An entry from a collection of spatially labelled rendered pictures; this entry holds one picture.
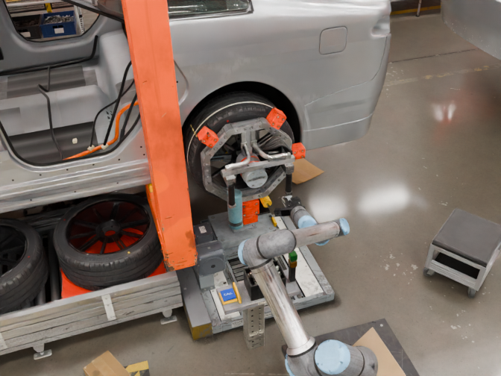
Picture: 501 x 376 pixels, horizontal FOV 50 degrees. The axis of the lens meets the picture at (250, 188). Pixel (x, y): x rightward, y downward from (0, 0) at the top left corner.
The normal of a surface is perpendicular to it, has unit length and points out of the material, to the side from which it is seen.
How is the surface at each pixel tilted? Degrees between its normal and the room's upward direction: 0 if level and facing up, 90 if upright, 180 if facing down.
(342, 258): 0
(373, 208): 0
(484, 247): 0
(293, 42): 90
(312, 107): 90
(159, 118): 90
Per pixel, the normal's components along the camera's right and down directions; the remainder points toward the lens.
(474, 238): -0.02, -0.78
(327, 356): -0.60, -0.41
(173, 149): 0.32, 0.58
